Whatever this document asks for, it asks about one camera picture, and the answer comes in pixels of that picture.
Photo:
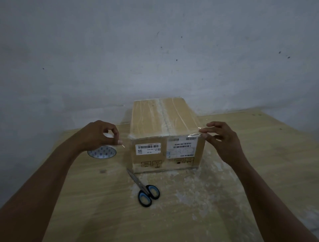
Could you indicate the person's left forearm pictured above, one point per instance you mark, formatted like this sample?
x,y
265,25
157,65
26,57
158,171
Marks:
x,y
35,197

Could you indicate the person's right forearm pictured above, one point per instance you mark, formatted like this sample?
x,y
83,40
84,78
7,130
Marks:
x,y
276,204

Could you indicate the person's left hand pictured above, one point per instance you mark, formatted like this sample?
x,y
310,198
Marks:
x,y
94,135

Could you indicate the brown cardboard box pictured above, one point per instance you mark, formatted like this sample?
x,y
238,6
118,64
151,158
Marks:
x,y
159,117

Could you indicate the person's right hand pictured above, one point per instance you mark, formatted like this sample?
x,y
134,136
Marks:
x,y
228,147

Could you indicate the clear tape roll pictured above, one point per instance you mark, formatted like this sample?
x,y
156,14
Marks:
x,y
102,152

